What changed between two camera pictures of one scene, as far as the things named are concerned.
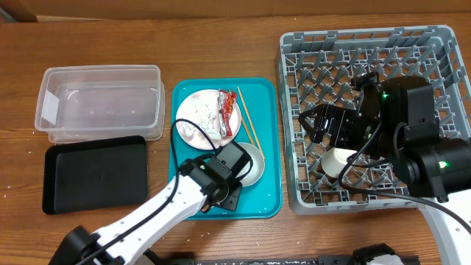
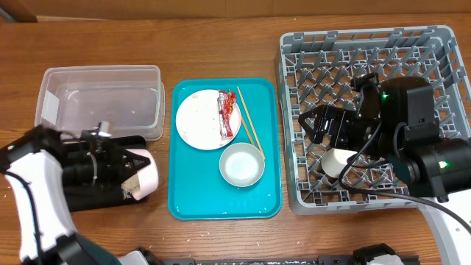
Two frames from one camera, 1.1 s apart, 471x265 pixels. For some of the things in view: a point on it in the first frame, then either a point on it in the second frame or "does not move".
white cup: [334, 159] does not move
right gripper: [342, 118] does not move
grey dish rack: [316, 68] does not move
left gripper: [233, 199] → [124, 160]
